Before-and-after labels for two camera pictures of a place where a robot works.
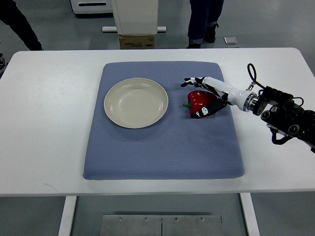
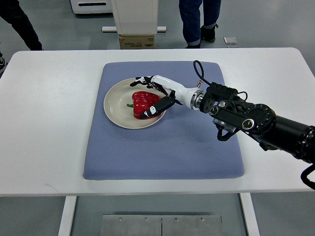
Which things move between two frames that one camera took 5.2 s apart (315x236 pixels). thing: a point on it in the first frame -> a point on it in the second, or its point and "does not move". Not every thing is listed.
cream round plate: [136, 103] does not move
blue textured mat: [179, 146] does not move
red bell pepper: [197, 99] -> [141, 101]
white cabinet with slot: [92, 6] does not move
